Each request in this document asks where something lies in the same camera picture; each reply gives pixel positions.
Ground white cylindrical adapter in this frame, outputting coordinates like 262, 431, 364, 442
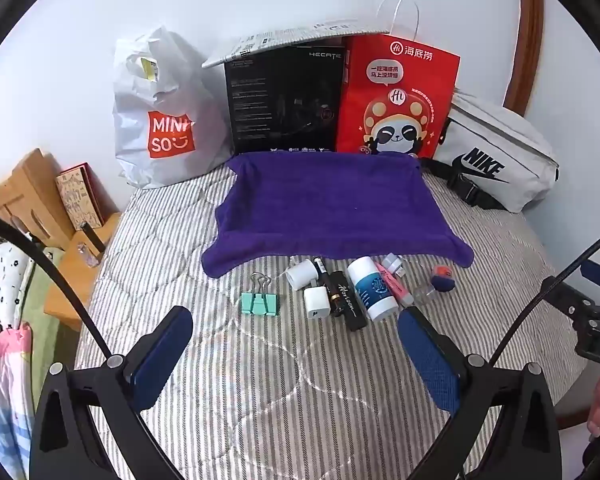
286, 259, 317, 292

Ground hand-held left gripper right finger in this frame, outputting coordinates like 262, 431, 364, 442
397, 305, 563, 480

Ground red book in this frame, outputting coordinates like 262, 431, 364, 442
82, 162, 121, 221

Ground black product box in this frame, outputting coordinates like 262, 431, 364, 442
224, 37, 346, 156

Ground small clear bottle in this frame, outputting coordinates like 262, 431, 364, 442
77, 242, 101, 268

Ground pink and blue eraser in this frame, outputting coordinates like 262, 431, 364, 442
430, 266, 456, 292

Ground patterned book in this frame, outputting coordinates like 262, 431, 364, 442
55, 162, 105, 228

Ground white floral cloth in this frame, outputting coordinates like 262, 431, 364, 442
0, 240, 36, 326

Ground white charger cube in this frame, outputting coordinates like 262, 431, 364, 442
303, 286, 331, 319

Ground red paper bag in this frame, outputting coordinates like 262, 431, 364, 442
336, 0, 462, 161

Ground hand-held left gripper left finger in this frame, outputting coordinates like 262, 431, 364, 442
28, 305, 196, 480

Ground pink cartoon cloth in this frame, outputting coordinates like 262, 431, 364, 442
0, 325, 33, 480

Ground white plastic shopping bag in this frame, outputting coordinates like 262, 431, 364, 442
111, 25, 231, 190

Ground black and gold tube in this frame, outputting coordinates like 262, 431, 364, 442
312, 256, 343, 317

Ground black cable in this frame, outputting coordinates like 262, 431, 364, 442
490, 225, 600, 361
0, 210, 112, 361

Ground wooden nightstand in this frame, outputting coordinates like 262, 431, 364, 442
45, 212, 123, 332

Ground white waist bag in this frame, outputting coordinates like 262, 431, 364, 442
420, 87, 561, 214

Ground green cloth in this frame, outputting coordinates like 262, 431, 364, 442
20, 250, 63, 366

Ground pink tube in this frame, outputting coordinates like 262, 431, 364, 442
372, 260, 415, 306

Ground striped bed quilt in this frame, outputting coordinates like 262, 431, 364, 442
72, 160, 588, 480

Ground brown wooden headboard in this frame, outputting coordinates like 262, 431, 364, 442
502, 0, 545, 116

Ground black rectangular case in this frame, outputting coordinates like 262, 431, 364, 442
330, 270, 368, 332

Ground green binder clip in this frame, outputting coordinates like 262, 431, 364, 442
241, 271, 280, 317

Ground purple towel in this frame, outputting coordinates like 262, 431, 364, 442
201, 152, 475, 278

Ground black stick on nightstand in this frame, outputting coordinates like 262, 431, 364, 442
80, 222, 105, 253

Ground white and blue bottle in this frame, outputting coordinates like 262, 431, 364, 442
347, 256, 398, 322

